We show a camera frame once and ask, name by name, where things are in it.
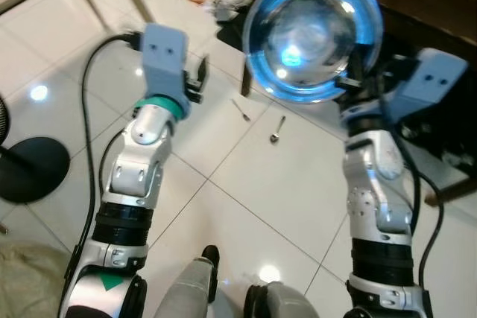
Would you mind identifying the blue rimmed shiny bowl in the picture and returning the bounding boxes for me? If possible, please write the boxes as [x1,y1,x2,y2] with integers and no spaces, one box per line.
[242,0,385,103]

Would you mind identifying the small metal spoon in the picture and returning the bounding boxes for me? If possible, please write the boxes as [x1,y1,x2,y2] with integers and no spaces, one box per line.
[231,98,252,122]
[270,115,287,144]

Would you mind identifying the black round fan base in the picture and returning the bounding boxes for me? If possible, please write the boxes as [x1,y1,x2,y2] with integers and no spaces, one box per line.
[0,95,72,204]

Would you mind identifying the grey left robot leg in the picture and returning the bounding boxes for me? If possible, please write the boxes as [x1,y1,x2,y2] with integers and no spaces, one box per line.
[153,245,221,318]

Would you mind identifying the grey robot leg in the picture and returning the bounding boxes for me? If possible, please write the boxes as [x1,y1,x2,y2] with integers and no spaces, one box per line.
[244,281,321,318]
[153,245,221,318]

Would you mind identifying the grey right robot leg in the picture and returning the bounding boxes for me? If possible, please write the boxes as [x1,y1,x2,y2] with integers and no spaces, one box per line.
[244,281,321,318]

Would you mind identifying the beige woven sack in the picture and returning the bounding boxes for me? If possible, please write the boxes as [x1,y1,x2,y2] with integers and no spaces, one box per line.
[0,242,72,318]

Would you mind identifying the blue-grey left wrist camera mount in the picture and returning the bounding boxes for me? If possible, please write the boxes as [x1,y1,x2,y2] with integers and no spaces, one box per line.
[140,24,191,106]

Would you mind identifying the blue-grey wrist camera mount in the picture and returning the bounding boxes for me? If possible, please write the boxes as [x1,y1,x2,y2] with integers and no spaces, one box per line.
[388,48,467,121]
[140,24,191,106]

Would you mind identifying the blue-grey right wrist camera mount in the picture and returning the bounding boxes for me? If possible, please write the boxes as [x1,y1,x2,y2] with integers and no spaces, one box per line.
[388,48,467,121]

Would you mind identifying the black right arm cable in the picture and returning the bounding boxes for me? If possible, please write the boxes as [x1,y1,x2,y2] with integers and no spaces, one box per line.
[376,72,446,293]

